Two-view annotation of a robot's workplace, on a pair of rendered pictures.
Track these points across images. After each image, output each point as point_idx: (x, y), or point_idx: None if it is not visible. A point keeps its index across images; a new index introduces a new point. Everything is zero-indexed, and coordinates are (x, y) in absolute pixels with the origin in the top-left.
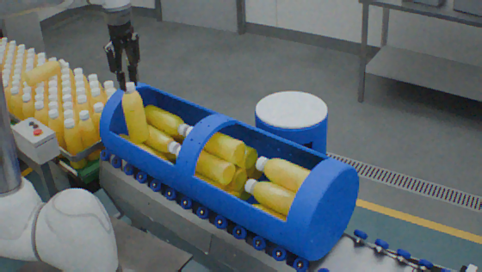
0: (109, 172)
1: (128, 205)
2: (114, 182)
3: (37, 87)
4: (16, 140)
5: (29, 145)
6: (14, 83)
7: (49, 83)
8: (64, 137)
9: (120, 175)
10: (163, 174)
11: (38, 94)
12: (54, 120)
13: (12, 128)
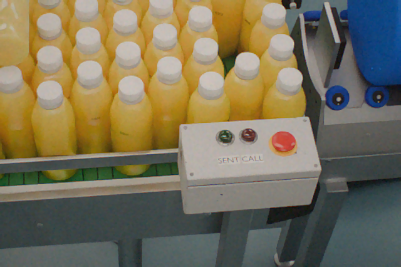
0: (349, 124)
1: (389, 157)
2: (364, 136)
3: (37, 54)
4: (198, 199)
5: (288, 182)
6: None
7: (46, 27)
8: (289, 115)
9: (387, 115)
10: None
11: (81, 68)
12: (222, 96)
13: (195, 180)
